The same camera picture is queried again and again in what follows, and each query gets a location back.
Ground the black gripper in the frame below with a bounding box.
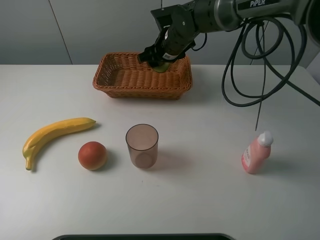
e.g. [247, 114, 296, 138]
[138, 23, 196, 66]

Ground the halved avocado with pit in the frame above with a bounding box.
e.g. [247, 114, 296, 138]
[152, 62, 170, 73]

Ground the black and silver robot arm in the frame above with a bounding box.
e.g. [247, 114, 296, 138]
[137, 0, 320, 68]

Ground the brown wicker basket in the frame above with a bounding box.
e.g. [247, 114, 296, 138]
[92, 52, 193, 100]

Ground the translucent pink plastic cup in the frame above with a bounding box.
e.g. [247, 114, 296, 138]
[125, 123, 159, 169]

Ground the red orange round fruit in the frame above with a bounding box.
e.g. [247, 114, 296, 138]
[78, 141, 108, 171]

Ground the pink bottle with white cap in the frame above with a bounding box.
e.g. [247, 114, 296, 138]
[241, 131, 274, 174]

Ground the yellow banana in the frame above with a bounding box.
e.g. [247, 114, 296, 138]
[22, 117, 96, 171]

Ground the black tray edge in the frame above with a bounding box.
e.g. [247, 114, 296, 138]
[54, 233, 234, 240]

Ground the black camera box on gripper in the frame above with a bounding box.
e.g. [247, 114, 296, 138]
[150, 5, 176, 32]

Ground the black cable loop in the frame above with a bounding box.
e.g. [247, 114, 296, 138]
[221, 17, 320, 132]

